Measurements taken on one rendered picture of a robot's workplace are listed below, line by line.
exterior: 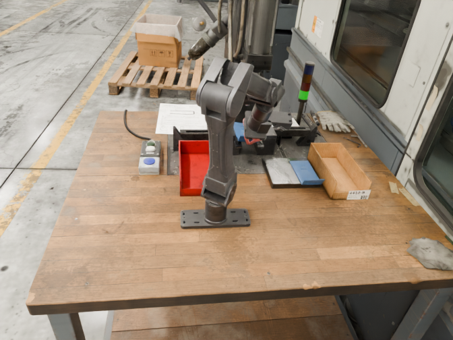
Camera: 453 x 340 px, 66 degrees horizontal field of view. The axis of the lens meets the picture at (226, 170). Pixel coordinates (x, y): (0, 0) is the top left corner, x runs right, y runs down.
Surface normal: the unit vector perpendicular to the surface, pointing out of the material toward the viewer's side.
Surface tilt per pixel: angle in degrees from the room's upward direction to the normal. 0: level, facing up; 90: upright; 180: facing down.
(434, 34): 90
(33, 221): 0
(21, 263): 0
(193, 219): 0
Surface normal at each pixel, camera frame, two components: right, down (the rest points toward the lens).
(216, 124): -0.51, 0.57
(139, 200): 0.07, -0.83
